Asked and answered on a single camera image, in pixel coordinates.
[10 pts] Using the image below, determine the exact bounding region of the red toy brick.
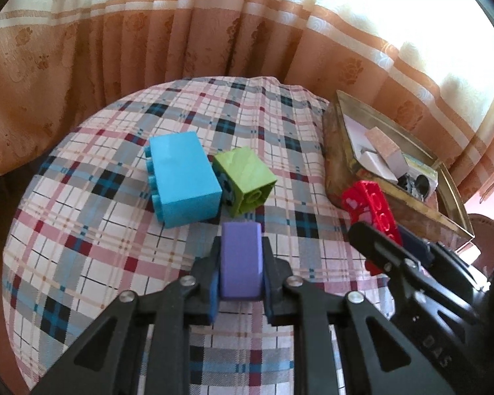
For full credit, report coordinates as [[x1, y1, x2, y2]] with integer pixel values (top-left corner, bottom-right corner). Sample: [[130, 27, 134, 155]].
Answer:
[[342, 181, 402, 276]]

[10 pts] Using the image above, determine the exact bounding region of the purple foam block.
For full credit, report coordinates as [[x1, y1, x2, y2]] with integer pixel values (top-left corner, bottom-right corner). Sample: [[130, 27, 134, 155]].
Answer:
[[220, 221, 263, 302]]

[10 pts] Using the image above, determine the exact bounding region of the green toy brick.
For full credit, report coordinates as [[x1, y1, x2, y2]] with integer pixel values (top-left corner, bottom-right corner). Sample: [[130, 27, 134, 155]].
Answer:
[[212, 147, 277, 217]]

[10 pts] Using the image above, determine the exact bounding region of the blue toy brick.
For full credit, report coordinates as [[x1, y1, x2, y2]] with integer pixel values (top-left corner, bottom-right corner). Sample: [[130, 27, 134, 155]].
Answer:
[[144, 131, 222, 228]]

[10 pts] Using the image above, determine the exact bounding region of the brown wooden chair back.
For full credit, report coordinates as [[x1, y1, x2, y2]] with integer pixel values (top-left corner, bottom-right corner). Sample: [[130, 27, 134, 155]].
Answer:
[[469, 213, 494, 278]]

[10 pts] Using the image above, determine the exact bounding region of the black hair claw clip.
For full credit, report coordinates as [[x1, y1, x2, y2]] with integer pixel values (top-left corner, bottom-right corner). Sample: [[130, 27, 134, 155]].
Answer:
[[397, 174, 430, 201]]

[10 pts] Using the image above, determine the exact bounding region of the clear box green label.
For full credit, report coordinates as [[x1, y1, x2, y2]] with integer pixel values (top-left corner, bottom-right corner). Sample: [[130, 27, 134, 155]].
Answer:
[[403, 153, 438, 193]]

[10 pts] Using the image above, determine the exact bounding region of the white charger adapter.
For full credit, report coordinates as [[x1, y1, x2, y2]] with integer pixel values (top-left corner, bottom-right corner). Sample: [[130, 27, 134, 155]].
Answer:
[[359, 151, 398, 184]]

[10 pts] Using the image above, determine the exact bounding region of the cork pattern white box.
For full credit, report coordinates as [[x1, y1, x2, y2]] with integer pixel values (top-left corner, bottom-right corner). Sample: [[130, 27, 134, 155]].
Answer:
[[365, 127, 409, 178]]

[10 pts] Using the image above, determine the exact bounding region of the gold metal tin tray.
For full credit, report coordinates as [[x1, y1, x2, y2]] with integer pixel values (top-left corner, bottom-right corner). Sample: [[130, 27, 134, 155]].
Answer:
[[322, 90, 474, 250]]

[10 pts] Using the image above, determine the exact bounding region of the orange cream curtain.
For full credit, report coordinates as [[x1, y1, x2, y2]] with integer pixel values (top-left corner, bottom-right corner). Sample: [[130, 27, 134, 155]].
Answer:
[[0, 0, 494, 199]]

